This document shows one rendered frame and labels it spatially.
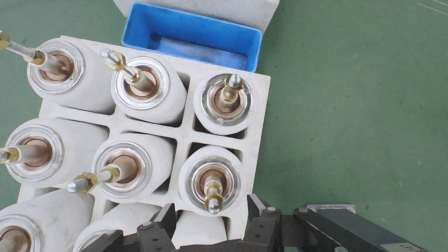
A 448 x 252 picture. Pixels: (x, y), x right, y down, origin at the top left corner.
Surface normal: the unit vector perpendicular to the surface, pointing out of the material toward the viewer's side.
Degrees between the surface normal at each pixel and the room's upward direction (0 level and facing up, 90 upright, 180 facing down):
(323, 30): 0
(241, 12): 90
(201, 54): 0
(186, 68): 0
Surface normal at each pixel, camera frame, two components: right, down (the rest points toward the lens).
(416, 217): 0.07, -0.07
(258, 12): -0.21, 0.97
